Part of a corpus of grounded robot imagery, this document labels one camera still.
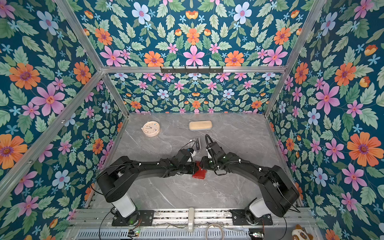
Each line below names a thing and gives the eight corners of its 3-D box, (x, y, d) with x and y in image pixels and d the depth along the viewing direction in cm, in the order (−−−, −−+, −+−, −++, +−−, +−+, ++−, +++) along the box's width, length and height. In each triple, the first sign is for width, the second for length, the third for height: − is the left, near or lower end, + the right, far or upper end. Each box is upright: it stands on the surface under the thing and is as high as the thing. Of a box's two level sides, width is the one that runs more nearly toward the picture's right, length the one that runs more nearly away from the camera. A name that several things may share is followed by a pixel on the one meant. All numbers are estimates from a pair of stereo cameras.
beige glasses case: (188, 130, 111) (188, 126, 108) (189, 123, 116) (189, 120, 112) (212, 130, 111) (212, 126, 108) (212, 123, 116) (212, 120, 112)
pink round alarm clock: (140, 136, 108) (139, 134, 105) (145, 123, 116) (143, 120, 114) (158, 136, 108) (157, 134, 105) (161, 123, 116) (160, 120, 114)
